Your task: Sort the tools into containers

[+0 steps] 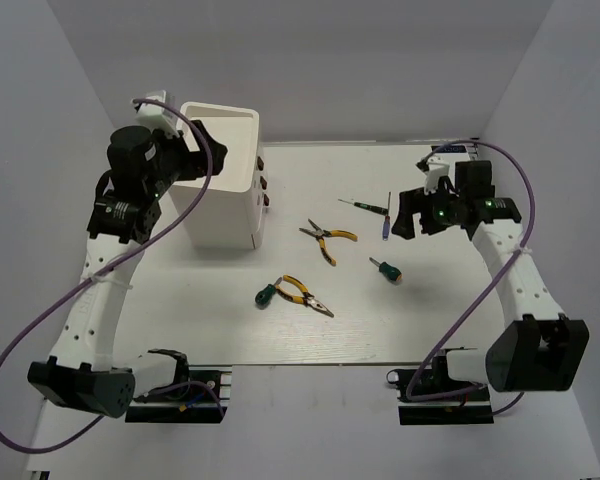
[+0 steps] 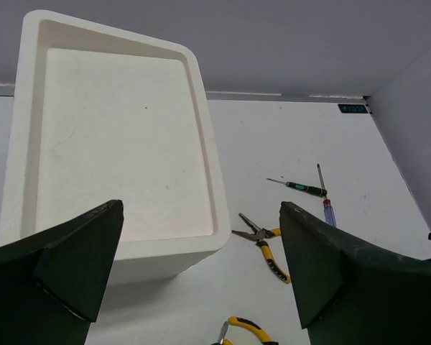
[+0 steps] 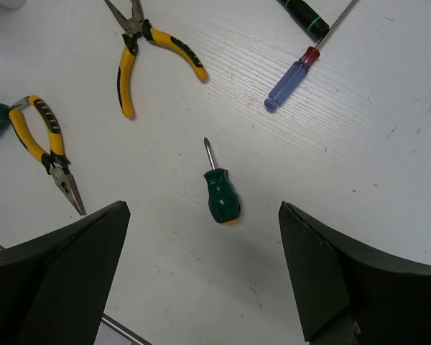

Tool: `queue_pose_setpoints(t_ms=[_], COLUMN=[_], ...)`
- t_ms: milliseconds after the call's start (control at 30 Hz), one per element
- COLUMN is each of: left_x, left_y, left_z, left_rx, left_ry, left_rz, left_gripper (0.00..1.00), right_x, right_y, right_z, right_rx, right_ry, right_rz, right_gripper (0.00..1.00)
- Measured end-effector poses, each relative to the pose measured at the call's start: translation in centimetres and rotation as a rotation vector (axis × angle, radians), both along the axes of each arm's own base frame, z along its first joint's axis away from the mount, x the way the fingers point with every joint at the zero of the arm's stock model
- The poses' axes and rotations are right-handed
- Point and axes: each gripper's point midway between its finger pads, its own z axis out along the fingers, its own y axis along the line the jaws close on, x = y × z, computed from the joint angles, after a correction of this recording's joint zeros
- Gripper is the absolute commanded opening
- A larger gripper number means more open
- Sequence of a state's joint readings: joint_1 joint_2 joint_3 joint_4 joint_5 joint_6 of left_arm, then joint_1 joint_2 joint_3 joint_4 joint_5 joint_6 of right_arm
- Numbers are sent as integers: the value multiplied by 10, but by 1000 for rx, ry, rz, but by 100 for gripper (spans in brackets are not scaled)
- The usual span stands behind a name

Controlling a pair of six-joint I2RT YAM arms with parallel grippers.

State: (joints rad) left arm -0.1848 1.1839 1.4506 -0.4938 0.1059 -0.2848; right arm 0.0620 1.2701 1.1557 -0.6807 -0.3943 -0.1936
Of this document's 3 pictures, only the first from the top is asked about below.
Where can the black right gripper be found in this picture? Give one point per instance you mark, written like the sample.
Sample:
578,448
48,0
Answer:
416,201

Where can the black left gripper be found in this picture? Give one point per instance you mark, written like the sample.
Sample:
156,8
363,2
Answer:
196,162

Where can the blue red handle screwdriver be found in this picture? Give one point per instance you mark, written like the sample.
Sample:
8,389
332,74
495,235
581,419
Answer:
387,222

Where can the black green precision screwdriver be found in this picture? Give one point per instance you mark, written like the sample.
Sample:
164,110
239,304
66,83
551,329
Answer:
367,207

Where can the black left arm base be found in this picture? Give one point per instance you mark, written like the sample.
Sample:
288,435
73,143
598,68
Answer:
203,401

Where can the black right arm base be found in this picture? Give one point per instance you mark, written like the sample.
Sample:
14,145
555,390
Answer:
438,401

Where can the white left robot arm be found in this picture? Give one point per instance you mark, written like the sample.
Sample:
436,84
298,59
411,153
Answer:
80,373

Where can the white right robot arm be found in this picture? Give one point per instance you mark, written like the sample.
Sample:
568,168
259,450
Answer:
540,348

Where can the white drawer cabinet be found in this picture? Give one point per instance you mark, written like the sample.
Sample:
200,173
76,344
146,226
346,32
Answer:
231,214

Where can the blue table label right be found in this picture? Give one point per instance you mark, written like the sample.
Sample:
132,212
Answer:
449,149

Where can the stubby green orange screwdriver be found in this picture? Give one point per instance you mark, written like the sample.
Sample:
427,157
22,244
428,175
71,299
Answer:
390,272

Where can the yellow needle-nose pliers upper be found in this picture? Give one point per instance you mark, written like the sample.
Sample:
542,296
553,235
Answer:
321,235

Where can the yellow needle-nose pliers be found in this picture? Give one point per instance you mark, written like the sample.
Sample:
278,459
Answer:
321,235
304,297

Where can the yellow needle-nose pliers lower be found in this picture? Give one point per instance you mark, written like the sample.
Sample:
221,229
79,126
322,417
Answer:
304,297

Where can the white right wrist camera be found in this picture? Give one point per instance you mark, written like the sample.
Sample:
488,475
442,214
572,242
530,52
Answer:
434,168

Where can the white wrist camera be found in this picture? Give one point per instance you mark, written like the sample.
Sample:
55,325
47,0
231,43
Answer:
434,168
162,117

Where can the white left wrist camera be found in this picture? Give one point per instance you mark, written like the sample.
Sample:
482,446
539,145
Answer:
162,117

